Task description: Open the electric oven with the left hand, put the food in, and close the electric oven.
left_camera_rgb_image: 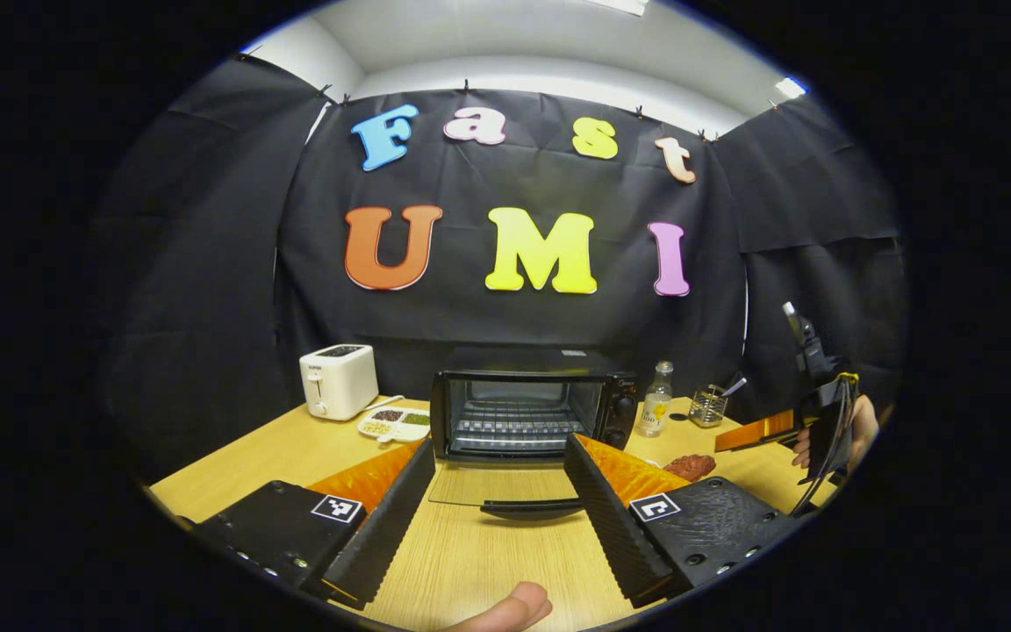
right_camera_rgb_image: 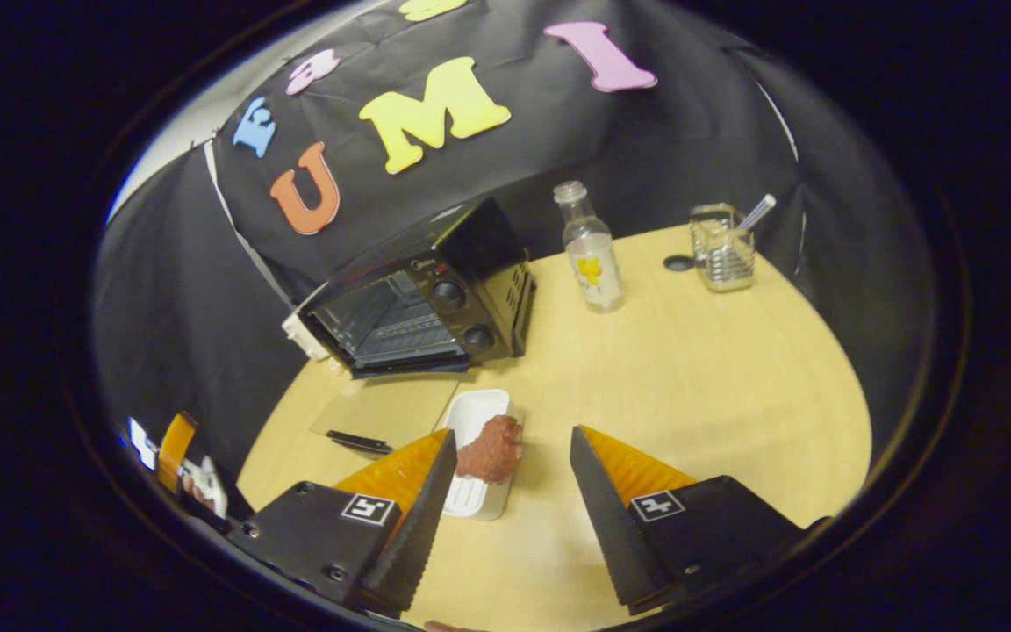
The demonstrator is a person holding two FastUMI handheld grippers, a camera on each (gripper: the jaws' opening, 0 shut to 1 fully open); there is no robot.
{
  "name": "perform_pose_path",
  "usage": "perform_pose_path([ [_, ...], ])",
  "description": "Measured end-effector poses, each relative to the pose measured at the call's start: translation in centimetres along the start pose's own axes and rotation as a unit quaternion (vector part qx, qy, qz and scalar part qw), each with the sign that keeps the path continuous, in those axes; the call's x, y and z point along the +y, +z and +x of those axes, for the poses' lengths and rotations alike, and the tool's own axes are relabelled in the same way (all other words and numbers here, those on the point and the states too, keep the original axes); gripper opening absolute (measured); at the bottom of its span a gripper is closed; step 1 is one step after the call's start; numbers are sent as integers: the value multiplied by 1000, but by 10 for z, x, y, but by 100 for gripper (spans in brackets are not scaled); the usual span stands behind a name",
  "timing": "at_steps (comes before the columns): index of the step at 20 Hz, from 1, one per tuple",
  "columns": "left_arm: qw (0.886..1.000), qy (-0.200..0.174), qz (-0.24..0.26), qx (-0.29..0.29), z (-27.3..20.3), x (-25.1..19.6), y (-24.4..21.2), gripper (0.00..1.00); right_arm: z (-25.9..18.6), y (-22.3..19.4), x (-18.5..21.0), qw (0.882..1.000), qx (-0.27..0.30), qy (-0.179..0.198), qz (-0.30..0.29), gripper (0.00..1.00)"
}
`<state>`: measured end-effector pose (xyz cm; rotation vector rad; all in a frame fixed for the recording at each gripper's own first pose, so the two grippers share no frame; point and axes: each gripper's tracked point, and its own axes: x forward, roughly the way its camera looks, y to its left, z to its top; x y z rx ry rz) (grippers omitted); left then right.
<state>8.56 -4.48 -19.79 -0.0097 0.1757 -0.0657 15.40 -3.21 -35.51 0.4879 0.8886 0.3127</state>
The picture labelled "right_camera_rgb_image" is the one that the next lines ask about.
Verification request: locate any white toaster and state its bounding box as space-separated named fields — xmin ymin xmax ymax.
xmin=282 ymin=312 xmax=331 ymax=363

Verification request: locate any clear straw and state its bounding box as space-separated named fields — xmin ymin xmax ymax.
xmin=736 ymin=194 xmax=777 ymax=233

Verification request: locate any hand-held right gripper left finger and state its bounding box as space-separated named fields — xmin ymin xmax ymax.
xmin=225 ymin=428 xmax=459 ymax=620

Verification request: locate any black electric oven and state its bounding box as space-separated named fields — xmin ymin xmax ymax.
xmin=295 ymin=195 xmax=538 ymax=456

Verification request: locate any clear glass holder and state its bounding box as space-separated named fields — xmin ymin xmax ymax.
xmin=690 ymin=204 xmax=756 ymax=293

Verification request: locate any white rectangular tray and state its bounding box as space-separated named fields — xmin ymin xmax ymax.
xmin=440 ymin=389 xmax=524 ymax=521

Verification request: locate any clear bottle with yellow label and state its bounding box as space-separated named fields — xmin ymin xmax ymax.
xmin=554 ymin=181 xmax=625 ymax=313

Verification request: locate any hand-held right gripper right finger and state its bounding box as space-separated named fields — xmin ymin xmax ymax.
xmin=569 ymin=425 xmax=831 ymax=615

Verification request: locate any black backdrop cloth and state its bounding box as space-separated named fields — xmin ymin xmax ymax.
xmin=89 ymin=0 xmax=936 ymax=492

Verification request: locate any red meat steak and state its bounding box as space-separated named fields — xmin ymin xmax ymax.
xmin=455 ymin=414 xmax=524 ymax=485

